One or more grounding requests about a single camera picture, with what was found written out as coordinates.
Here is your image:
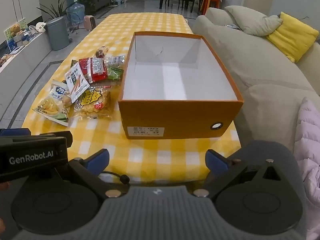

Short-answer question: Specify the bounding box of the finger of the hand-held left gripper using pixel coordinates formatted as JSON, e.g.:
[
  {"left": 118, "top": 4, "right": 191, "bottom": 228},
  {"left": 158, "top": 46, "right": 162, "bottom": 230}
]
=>
[
  {"left": 0, "top": 128, "right": 31, "bottom": 137},
  {"left": 54, "top": 131, "right": 73, "bottom": 148}
]

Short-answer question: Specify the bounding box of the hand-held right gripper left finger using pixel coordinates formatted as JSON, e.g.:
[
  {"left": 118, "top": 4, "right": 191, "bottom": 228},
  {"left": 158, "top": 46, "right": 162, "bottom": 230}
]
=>
[{"left": 62, "top": 149, "right": 125, "bottom": 200}]

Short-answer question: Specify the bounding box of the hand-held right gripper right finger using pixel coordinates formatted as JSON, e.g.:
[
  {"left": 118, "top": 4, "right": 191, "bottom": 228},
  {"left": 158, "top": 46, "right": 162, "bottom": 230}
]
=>
[{"left": 194, "top": 150, "right": 284, "bottom": 200}]

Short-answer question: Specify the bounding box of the white yellow chips packet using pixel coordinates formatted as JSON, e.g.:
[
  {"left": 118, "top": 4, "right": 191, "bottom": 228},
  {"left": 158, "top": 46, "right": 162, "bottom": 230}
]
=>
[{"left": 32, "top": 79, "right": 73, "bottom": 127}]

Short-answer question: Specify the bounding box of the clear yellow snack packet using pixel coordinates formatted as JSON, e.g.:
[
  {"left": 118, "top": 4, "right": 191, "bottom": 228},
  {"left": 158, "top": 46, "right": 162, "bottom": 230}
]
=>
[{"left": 74, "top": 86, "right": 113, "bottom": 119}]

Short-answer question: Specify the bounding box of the white snack stick packet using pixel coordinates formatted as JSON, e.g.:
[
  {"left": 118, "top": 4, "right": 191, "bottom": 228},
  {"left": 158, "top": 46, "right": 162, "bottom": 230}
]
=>
[{"left": 65, "top": 62, "right": 90, "bottom": 103}]

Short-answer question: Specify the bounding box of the red snack packet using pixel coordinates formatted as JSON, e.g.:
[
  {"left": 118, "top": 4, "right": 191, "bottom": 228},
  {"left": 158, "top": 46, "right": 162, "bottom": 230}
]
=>
[{"left": 79, "top": 57, "right": 108, "bottom": 83}]

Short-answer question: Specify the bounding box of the light green snack packet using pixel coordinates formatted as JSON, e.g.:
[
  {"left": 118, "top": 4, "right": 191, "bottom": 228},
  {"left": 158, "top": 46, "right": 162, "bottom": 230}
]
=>
[{"left": 107, "top": 66, "right": 124, "bottom": 81}]

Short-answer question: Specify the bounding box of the orange cardboard box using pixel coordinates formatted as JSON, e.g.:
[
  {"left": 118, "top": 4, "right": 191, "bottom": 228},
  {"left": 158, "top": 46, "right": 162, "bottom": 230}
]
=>
[{"left": 118, "top": 31, "right": 243, "bottom": 140}]

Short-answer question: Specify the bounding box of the clear white-label snack packet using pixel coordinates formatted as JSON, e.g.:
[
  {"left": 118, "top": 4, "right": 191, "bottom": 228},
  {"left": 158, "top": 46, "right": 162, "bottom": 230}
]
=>
[{"left": 104, "top": 55, "right": 125, "bottom": 68}]

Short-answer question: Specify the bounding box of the small round brown snack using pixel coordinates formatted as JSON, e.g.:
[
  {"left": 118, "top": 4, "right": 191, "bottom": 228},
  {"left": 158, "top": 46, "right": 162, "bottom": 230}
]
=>
[{"left": 94, "top": 45, "right": 109, "bottom": 58}]

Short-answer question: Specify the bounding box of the white low cabinet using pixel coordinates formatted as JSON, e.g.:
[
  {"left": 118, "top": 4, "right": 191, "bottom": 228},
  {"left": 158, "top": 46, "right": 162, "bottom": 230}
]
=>
[{"left": 0, "top": 27, "right": 48, "bottom": 73}]

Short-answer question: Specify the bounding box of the pink quilted jacket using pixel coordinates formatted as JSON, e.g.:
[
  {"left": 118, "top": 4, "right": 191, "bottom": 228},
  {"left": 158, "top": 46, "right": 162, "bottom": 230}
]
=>
[{"left": 292, "top": 97, "right": 320, "bottom": 240}]

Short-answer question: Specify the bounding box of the colourful photo card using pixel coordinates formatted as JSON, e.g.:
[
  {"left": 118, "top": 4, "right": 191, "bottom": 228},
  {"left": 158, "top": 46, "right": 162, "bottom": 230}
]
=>
[{"left": 4, "top": 17, "right": 28, "bottom": 52}]

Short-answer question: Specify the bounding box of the beige sofa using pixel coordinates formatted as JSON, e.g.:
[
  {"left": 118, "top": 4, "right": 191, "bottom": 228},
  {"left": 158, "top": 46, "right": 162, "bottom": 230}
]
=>
[{"left": 192, "top": 5, "right": 320, "bottom": 155}]

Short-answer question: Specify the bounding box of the grey trash bin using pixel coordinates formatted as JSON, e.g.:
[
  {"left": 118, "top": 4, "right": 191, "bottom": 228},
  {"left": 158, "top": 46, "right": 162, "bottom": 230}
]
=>
[{"left": 46, "top": 16, "right": 69, "bottom": 51}]

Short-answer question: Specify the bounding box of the pink space heater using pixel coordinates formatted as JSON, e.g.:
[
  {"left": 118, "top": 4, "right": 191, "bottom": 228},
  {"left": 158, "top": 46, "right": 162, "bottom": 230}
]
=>
[{"left": 84, "top": 15, "right": 97, "bottom": 32}]

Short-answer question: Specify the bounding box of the blue water bottle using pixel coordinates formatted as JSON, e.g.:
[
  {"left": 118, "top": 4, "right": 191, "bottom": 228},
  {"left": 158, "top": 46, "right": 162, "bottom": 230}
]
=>
[{"left": 66, "top": 2, "right": 85, "bottom": 27}]

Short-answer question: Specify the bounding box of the long-leaf potted plant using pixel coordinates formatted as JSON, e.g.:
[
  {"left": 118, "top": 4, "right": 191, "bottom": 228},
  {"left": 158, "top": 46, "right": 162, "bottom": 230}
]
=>
[{"left": 37, "top": 0, "right": 73, "bottom": 23}]

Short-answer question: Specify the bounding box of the yellow checked tablecloth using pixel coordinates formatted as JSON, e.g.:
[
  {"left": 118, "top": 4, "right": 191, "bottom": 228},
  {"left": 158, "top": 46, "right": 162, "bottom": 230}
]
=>
[{"left": 21, "top": 12, "right": 242, "bottom": 188}]

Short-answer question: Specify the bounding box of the beige pillow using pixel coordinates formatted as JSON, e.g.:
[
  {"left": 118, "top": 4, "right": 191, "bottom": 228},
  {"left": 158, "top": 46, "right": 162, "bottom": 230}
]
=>
[{"left": 224, "top": 5, "right": 284, "bottom": 37}]

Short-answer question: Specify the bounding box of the yellow pillow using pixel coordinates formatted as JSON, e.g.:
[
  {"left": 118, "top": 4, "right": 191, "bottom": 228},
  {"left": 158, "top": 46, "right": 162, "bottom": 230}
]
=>
[{"left": 266, "top": 12, "right": 319, "bottom": 63}]

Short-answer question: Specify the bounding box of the orange plastic stool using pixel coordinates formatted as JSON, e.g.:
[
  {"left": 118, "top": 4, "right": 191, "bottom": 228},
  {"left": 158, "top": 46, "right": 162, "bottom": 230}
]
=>
[{"left": 200, "top": 0, "right": 222, "bottom": 15}]

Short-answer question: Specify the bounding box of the black cable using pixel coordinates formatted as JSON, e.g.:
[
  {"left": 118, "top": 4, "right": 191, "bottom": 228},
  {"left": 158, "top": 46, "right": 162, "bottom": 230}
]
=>
[{"left": 100, "top": 171, "right": 130, "bottom": 184}]

